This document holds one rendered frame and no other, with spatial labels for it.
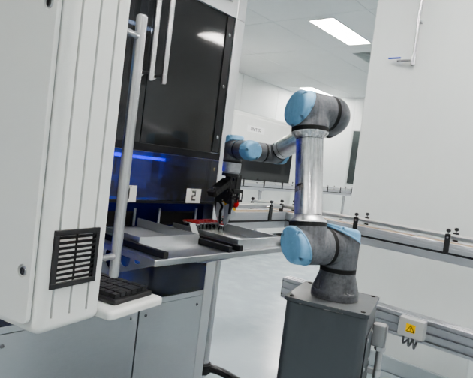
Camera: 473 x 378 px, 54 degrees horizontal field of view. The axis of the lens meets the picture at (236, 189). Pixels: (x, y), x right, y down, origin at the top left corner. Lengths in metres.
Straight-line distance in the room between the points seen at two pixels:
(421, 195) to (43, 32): 2.48
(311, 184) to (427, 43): 1.93
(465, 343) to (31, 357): 1.80
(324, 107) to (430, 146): 1.65
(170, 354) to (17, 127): 1.35
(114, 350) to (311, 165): 1.02
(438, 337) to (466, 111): 1.30
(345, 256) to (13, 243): 0.94
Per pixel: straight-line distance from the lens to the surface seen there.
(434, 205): 3.01
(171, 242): 1.55
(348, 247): 1.48
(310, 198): 1.41
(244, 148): 1.73
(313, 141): 1.43
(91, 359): 1.84
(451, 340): 2.46
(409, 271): 3.08
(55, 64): 0.95
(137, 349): 1.96
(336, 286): 1.49
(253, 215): 2.46
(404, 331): 2.46
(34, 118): 0.95
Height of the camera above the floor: 1.17
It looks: 3 degrees down
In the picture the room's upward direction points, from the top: 7 degrees clockwise
